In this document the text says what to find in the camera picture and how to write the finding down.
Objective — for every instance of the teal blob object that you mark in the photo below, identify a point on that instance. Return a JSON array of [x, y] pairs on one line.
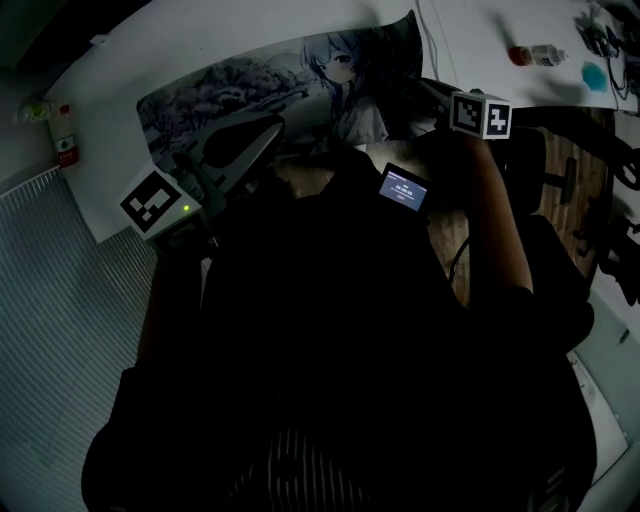
[[594, 76]]

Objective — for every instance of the small black screen device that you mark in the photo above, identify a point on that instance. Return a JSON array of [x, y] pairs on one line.
[[402, 189]]

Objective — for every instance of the white printed sheet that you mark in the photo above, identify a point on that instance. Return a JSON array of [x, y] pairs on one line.
[[597, 415]]

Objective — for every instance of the green-white packet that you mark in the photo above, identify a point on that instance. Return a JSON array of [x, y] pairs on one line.
[[40, 111]]

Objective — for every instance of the person's left forearm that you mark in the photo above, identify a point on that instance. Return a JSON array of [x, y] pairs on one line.
[[170, 300]]

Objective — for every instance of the anime print desk mat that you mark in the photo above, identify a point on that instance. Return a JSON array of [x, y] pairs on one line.
[[260, 100]]

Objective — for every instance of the grey ribbed panel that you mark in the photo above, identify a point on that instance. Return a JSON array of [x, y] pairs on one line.
[[60, 325]]

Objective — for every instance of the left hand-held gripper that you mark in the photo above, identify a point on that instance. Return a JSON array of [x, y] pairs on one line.
[[155, 205]]

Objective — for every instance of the person's right forearm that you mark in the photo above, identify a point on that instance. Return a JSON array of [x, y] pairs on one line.
[[500, 215]]

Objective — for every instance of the bottle with orange liquid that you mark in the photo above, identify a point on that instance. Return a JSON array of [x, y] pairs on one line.
[[537, 55]]

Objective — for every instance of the person's black shirt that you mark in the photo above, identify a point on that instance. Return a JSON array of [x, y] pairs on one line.
[[340, 350]]

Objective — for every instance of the black office chair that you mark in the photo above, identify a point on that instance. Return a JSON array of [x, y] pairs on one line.
[[565, 280]]

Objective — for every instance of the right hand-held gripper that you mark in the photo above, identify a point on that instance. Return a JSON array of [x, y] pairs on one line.
[[480, 115]]

